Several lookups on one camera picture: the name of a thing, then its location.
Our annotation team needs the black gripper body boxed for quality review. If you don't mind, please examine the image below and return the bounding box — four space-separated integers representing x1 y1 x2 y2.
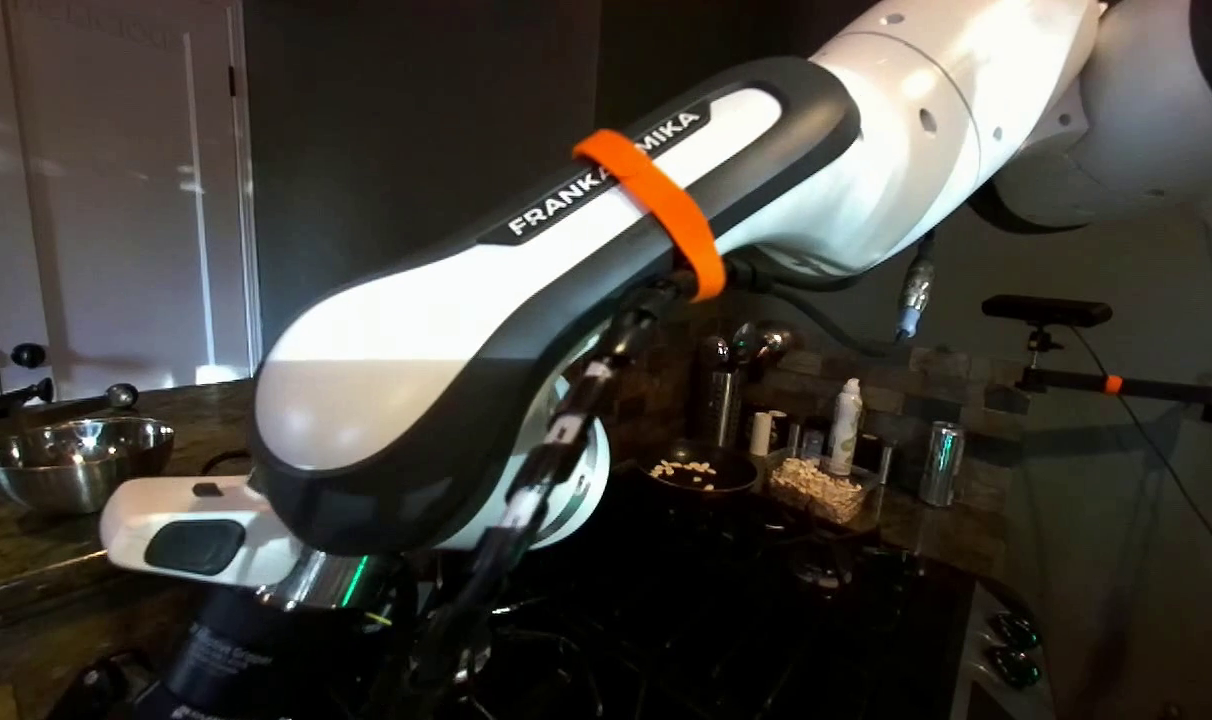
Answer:
130 592 357 720

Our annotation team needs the black frying pan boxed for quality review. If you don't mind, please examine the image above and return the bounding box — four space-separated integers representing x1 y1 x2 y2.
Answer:
646 453 767 501

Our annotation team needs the steel mixing bowl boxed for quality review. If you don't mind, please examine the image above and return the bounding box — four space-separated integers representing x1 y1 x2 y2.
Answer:
0 412 179 520

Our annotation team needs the white door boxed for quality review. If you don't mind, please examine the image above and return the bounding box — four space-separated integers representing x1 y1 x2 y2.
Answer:
0 0 266 406

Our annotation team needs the black gas stove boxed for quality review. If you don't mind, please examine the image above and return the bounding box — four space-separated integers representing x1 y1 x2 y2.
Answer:
40 463 979 720

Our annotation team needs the small white shaker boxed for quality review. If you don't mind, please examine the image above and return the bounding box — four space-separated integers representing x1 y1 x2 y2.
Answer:
745 410 784 463

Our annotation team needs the chrome metal fixture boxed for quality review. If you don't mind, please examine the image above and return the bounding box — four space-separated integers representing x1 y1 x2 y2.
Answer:
700 317 796 455

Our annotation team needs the pale pasta pieces heap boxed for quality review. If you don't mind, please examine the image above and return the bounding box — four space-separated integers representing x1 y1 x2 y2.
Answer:
767 455 875 523

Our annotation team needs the clear glass food container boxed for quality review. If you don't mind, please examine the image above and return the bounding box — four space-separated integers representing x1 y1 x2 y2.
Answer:
759 453 892 534

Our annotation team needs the white plastic bottle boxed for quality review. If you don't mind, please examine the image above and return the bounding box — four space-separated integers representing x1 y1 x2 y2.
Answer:
823 376 870 482

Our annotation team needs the silver drink can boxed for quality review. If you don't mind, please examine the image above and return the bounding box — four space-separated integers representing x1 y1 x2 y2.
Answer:
921 418 969 513

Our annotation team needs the black stove knob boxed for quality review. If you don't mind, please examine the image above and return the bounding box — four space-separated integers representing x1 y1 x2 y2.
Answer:
986 603 1052 696

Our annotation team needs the dark long-handled utensil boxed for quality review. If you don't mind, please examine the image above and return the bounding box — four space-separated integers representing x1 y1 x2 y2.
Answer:
0 340 144 429

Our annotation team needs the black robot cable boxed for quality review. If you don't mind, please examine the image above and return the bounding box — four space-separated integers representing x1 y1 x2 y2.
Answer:
400 271 700 720

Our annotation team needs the orange strap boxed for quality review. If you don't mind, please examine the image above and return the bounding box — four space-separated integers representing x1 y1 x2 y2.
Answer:
571 125 733 304

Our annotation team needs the black stereo camera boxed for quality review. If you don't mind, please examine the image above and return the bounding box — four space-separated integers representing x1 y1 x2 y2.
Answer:
979 293 1116 334

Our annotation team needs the black camera stand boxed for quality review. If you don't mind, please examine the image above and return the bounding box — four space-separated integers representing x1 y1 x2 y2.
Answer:
1011 323 1212 431

